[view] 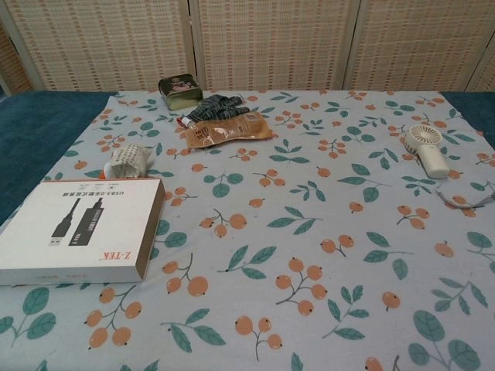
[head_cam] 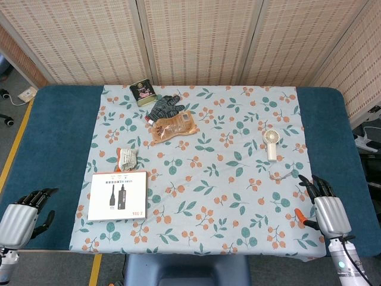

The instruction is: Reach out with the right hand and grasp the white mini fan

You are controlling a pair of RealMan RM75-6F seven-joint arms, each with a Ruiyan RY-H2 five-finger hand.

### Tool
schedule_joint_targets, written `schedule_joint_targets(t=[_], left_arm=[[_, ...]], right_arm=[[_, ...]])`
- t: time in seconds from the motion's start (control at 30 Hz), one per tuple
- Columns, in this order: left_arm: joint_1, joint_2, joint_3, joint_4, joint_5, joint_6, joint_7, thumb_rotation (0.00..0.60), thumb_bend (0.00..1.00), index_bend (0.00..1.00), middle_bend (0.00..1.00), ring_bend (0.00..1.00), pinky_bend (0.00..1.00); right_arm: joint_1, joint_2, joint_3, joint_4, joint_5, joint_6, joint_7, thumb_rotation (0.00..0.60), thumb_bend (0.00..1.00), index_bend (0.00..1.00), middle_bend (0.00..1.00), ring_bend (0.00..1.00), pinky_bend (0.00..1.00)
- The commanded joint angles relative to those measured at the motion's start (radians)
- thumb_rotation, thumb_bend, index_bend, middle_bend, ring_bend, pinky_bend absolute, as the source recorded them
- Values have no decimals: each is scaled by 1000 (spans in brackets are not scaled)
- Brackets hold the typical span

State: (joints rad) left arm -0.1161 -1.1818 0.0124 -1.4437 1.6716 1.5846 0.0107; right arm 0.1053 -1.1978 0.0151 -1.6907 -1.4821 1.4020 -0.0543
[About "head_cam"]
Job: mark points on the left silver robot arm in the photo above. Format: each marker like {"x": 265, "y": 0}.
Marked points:
{"x": 7, "y": 265}

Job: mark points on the grey knit glove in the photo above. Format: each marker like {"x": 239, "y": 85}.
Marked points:
{"x": 163, "y": 107}

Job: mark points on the floral print tablecloth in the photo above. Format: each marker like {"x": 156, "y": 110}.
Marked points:
{"x": 208, "y": 178}

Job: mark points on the small red white sachet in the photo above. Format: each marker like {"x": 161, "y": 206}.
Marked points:
{"x": 149, "y": 119}

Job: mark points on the white floor socket box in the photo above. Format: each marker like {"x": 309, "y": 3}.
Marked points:
{"x": 27, "y": 94}

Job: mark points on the white handheld fan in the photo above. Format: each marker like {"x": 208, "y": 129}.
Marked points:
{"x": 271, "y": 146}

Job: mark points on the black chair caster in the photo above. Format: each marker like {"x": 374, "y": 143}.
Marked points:
{"x": 4, "y": 94}
{"x": 8, "y": 120}

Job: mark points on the brown transparent snack pouch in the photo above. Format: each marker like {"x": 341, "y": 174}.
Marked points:
{"x": 174, "y": 126}

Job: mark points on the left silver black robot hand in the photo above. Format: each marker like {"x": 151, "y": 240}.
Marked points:
{"x": 18, "y": 220}

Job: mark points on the green tin can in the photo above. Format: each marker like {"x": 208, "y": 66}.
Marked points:
{"x": 143, "y": 93}

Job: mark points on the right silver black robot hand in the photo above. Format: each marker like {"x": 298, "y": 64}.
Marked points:
{"x": 330, "y": 214}

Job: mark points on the blue table cover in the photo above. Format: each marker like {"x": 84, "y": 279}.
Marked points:
{"x": 59, "y": 134}

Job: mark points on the woven bamboo screen panel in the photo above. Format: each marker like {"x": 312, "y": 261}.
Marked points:
{"x": 357, "y": 68}
{"x": 21, "y": 62}
{"x": 202, "y": 41}
{"x": 83, "y": 41}
{"x": 297, "y": 41}

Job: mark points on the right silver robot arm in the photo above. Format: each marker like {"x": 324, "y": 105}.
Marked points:
{"x": 342, "y": 262}

